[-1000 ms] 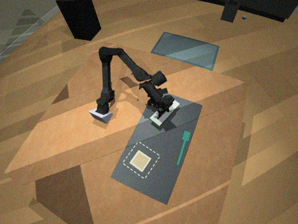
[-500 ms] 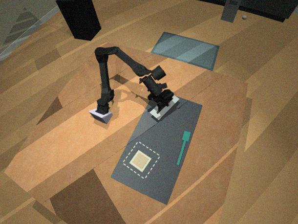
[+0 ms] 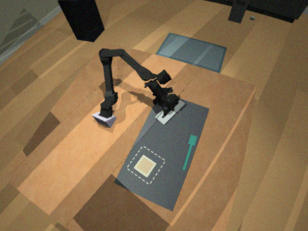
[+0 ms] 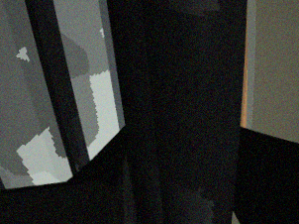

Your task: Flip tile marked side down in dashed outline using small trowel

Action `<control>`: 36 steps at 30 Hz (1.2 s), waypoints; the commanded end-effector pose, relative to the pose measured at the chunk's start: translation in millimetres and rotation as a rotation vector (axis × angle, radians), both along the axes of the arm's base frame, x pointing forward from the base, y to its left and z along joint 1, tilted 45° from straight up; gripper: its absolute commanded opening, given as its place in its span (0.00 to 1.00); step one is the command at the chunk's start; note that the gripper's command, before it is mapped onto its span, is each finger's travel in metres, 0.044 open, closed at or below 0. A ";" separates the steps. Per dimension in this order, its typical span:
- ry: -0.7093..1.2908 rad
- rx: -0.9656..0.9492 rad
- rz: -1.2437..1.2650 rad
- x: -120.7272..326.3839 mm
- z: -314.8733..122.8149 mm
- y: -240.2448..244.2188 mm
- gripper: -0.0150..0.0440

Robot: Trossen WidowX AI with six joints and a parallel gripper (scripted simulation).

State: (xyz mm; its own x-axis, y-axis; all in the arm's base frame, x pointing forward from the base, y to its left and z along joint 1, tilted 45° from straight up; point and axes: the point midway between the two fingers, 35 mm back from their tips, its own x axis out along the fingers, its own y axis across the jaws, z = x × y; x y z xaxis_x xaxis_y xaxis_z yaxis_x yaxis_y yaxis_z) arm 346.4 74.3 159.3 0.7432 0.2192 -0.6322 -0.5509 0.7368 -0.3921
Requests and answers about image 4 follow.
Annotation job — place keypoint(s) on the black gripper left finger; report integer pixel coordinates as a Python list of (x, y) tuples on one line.
[(102, 192)]

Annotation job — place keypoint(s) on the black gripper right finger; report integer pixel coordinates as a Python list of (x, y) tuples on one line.
[(267, 181)]

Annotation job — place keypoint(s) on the dark grey rectangular mat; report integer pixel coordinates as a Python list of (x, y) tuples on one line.
[(111, 61)]

